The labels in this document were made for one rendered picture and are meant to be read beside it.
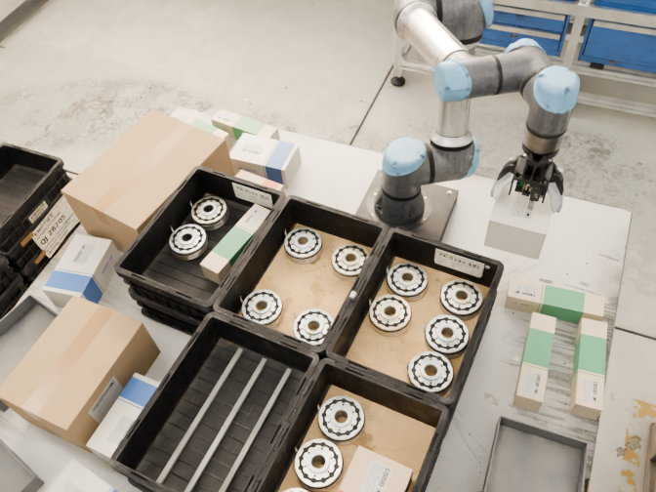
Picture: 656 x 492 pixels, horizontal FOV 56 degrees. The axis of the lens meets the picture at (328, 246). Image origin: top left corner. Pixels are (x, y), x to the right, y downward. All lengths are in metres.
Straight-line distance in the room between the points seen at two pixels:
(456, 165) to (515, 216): 0.41
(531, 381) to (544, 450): 0.16
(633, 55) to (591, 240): 1.41
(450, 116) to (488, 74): 0.49
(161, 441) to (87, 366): 0.27
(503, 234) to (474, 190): 0.63
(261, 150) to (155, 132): 0.33
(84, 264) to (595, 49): 2.37
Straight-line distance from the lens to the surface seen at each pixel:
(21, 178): 2.72
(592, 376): 1.63
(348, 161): 2.07
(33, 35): 4.53
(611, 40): 3.15
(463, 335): 1.51
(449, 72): 1.19
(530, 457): 1.58
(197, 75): 3.74
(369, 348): 1.51
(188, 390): 1.53
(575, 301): 1.73
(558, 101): 1.17
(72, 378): 1.61
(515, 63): 1.23
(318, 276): 1.62
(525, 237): 1.37
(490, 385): 1.63
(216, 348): 1.56
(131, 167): 1.93
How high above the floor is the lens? 2.17
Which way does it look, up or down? 53 degrees down
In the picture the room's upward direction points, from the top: 7 degrees counter-clockwise
